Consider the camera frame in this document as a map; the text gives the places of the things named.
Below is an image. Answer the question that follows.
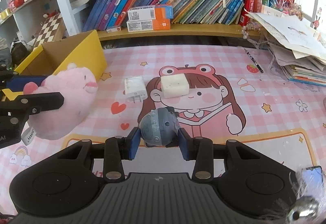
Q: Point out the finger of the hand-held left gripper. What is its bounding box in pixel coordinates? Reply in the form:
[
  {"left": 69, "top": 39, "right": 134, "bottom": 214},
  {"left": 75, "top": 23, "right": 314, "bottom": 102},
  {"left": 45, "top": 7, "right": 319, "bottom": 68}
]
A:
[
  {"left": 0, "top": 92, "right": 65, "bottom": 119},
  {"left": 0, "top": 75, "right": 50, "bottom": 89}
]

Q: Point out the row of small pink trinkets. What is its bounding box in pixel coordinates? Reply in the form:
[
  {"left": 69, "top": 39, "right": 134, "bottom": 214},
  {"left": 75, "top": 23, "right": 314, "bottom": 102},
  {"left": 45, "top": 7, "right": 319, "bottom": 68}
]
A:
[{"left": 274, "top": 0, "right": 304, "bottom": 20}]

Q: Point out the white charger plug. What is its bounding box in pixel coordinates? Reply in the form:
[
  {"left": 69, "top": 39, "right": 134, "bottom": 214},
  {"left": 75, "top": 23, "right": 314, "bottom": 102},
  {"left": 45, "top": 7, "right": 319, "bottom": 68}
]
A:
[{"left": 124, "top": 76, "right": 148, "bottom": 103}]

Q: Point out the orange and white carton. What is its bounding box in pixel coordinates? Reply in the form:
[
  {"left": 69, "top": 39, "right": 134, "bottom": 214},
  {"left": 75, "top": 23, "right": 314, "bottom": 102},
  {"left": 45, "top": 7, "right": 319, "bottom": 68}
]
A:
[
  {"left": 127, "top": 5, "right": 174, "bottom": 21},
  {"left": 127, "top": 18, "right": 171, "bottom": 33}
]

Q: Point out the grey round toy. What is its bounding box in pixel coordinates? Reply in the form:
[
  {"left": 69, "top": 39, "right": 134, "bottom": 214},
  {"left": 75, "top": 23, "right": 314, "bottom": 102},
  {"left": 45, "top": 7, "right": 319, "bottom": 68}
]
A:
[{"left": 138, "top": 106, "right": 180, "bottom": 148}]

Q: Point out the clear bead bracelet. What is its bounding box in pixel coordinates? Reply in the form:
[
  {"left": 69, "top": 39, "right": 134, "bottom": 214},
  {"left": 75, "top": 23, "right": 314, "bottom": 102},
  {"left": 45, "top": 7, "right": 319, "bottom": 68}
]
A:
[{"left": 241, "top": 23, "right": 262, "bottom": 39}]

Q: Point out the black pencil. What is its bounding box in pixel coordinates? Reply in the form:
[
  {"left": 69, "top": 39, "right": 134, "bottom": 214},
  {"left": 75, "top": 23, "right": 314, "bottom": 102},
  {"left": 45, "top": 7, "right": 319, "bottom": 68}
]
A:
[{"left": 244, "top": 48, "right": 264, "bottom": 73}]

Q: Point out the white sponge block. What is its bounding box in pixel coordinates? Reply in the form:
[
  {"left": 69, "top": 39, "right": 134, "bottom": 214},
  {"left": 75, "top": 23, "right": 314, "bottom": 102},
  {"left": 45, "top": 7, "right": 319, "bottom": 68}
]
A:
[{"left": 160, "top": 74, "right": 191, "bottom": 99}]

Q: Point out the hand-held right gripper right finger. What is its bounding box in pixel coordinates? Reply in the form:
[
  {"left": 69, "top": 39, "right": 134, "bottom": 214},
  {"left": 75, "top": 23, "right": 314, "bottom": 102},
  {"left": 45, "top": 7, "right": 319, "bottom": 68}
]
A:
[{"left": 178, "top": 128, "right": 258, "bottom": 181}]

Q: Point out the yellow cardboard box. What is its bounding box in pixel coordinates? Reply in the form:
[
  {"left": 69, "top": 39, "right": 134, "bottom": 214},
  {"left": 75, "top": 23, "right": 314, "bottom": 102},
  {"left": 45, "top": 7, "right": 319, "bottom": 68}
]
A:
[{"left": 2, "top": 30, "right": 107, "bottom": 101}]

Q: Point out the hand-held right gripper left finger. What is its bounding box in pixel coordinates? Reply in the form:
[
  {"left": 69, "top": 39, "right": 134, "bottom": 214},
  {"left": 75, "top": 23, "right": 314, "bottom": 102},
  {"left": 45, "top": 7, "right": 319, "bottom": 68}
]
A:
[{"left": 57, "top": 127, "right": 142, "bottom": 182}]

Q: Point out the dark phone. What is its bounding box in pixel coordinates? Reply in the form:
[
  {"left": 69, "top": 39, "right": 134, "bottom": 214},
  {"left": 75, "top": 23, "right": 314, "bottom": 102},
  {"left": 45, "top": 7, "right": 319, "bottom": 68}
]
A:
[{"left": 302, "top": 166, "right": 323, "bottom": 190}]

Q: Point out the pink plush toy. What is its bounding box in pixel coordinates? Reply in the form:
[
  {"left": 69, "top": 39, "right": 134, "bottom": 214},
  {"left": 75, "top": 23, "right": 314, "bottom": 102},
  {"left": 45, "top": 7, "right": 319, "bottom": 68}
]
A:
[{"left": 22, "top": 62, "right": 99, "bottom": 144}]

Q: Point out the brown and white chessboard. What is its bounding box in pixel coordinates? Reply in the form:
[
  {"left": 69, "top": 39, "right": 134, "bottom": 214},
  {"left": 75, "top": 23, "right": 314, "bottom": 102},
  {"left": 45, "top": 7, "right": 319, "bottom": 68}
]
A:
[{"left": 33, "top": 13, "right": 64, "bottom": 47}]

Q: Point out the stack of papers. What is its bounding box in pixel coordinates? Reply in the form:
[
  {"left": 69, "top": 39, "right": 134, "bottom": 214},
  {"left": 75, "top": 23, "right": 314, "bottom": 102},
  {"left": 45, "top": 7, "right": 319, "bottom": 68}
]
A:
[{"left": 244, "top": 11, "right": 326, "bottom": 87}]

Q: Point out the pink cartoon desk mat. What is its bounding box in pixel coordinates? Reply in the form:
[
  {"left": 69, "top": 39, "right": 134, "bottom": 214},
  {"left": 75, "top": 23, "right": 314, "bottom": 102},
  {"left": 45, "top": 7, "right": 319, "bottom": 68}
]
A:
[{"left": 0, "top": 44, "right": 326, "bottom": 214}]

